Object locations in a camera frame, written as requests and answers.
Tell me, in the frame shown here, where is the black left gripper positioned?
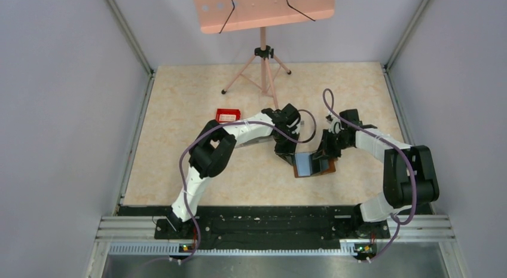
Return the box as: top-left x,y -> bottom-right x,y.
272,130 -> 300,166

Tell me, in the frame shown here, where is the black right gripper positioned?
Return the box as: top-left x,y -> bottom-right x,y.
314,129 -> 352,160

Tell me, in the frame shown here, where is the brown leather card holder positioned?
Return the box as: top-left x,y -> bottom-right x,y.
294,152 -> 336,178

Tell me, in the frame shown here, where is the clear acrylic card box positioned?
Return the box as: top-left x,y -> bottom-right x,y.
236,136 -> 273,148

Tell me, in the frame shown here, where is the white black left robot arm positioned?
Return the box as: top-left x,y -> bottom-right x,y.
168,103 -> 301,238

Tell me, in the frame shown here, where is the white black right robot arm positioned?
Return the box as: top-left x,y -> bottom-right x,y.
310,109 -> 439,237

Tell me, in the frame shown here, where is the pink music stand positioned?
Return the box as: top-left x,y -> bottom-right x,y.
193,0 -> 335,107

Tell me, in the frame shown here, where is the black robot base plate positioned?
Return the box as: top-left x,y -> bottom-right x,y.
117,205 -> 431,253

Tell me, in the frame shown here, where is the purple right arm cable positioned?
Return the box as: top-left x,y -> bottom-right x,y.
322,88 -> 419,264

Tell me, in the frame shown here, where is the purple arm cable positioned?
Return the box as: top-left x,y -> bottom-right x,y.
178,109 -> 317,265
322,88 -> 419,264

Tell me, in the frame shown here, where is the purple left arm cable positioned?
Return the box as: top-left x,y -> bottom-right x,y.
178,109 -> 317,265

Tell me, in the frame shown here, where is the aluminium frame rail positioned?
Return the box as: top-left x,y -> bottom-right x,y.
96,215 -> 456,257

